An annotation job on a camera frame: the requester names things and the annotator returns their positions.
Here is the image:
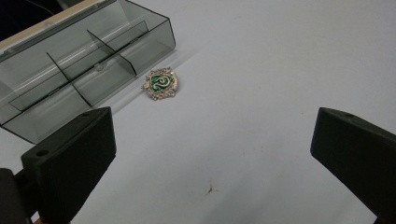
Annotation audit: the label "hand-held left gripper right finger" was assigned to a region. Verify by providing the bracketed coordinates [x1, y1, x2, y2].
[310, 106, 396, 224]

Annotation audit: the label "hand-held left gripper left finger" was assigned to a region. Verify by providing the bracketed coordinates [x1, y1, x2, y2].
[21, 106, 118, 224]

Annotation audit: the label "clear grey plastic compartment box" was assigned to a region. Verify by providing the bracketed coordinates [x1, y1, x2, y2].
[0, 0, 177, 145]

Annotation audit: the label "gold and green crest badge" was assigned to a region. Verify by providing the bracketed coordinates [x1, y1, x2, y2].
[140, 67, 180, 102]

